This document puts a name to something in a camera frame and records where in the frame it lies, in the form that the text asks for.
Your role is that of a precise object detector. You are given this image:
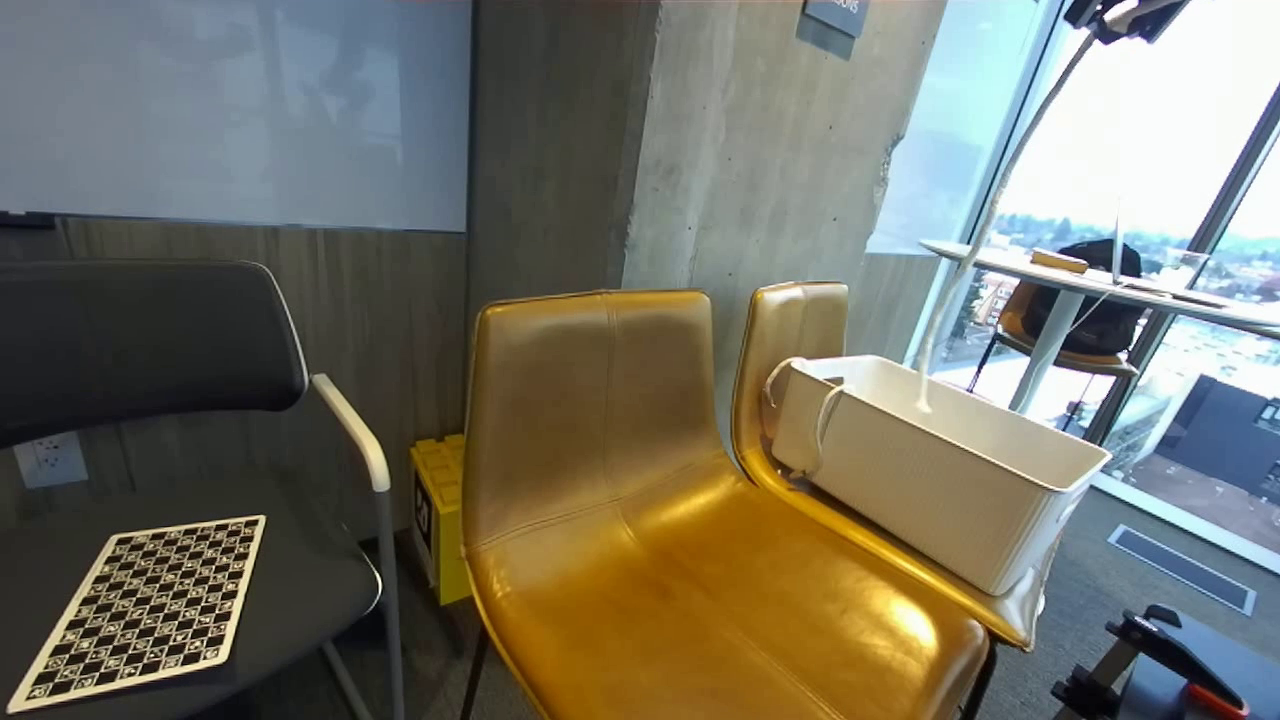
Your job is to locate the white rope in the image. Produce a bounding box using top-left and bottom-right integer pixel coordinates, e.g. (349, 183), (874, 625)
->
(914, 0), (1167, 416)

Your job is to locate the white plastic basket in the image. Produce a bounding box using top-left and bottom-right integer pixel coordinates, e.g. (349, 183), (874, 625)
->
(764, 353), (1114, 598)

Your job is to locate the window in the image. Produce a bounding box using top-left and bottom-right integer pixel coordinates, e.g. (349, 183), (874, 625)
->
(866, 0), (1280, 578)

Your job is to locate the black bag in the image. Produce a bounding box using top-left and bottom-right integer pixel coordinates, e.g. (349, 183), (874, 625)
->
(1024, 239), (1147, 357)

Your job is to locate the white round table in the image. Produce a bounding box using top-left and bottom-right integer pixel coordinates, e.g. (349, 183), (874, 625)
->
(919, 238), (1280, 416)

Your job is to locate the brown chair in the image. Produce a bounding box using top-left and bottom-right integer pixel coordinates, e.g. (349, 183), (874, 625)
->
(964, 280), (1142, 433)

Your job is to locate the gold leather chair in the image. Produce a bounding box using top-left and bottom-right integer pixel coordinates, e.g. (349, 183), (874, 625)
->
(729, 281), (1063, 653)
(459, 289), (992, 720)

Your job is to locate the floor vent grille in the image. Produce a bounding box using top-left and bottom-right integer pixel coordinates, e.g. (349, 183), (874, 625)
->
(1106, 523), (1258, 617)

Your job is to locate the yellow plastic box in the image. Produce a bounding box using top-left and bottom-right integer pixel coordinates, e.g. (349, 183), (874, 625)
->
(409, 433), (474, 607)

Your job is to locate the whiteboard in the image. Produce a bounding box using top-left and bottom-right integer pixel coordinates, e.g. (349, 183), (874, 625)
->
(0, 0), (473, 234)

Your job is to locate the checkered calibration board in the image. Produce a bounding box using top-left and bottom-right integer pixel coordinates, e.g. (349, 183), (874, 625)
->
(5, 514), (268, 714)

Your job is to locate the grey wall sign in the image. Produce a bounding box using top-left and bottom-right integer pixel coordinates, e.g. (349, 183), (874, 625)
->
(795, 0), (872, 62)

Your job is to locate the black clamp with orange handles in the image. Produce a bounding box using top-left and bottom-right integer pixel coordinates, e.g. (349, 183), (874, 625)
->
(1049, 603), (1252, 720)

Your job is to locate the white wall socket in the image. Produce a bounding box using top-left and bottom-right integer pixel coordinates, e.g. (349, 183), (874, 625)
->
(13, 430), (90, 491)

